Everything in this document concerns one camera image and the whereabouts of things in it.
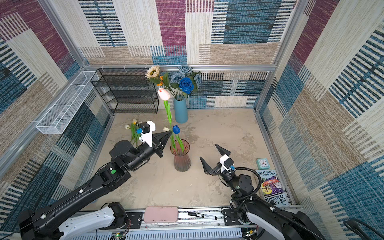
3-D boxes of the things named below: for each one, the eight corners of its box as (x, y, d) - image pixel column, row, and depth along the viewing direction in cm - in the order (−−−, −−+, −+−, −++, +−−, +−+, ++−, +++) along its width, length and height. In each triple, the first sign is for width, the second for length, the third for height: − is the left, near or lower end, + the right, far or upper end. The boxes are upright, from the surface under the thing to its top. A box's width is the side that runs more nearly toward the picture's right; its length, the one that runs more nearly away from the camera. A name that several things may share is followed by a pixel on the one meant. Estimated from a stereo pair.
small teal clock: (257, 168, 92) (259, 166, 90) (255, 160, 96) (257, 158, 93) (267, 168, 92) (269, 166, 90) (265, 160, 96) (267, 158, 93)
